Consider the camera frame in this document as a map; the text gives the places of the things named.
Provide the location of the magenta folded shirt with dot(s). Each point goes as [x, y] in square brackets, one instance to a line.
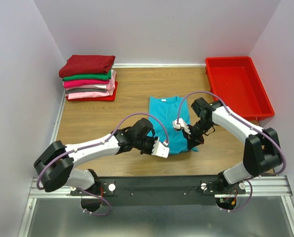
[82, 82]

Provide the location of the grey folded shirt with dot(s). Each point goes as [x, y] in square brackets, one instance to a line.
[81, 90]

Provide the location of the back aluminium rail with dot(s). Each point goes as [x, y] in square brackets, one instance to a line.
[150, 65]

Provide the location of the teal t shirt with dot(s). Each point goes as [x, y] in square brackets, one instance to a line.
[166, 111]

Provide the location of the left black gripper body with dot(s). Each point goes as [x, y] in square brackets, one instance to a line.
[149, 144]

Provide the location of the aluminium frame rail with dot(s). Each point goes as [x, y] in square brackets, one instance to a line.
[273, 186]

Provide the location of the dark red folded shirt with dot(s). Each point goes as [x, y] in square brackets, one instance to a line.
[87, 64]

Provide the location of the red plastic bin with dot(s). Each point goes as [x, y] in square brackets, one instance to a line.
[236, 81]

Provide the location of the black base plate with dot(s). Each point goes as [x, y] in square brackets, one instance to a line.
[161, 190]

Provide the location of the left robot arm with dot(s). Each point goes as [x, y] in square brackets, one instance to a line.
[57, 166]

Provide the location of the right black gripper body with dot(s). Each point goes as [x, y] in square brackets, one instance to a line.
[193, 135]

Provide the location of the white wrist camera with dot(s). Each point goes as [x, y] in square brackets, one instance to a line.
[180, 124]
[160, 150]

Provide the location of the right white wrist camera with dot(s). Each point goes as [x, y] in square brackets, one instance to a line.
[180, 124]

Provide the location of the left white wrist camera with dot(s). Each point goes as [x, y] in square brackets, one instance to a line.
[160, 150]

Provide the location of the green folded shirt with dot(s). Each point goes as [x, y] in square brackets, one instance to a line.
[103, 77]

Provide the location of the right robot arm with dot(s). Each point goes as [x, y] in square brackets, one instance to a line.
[261, 146]

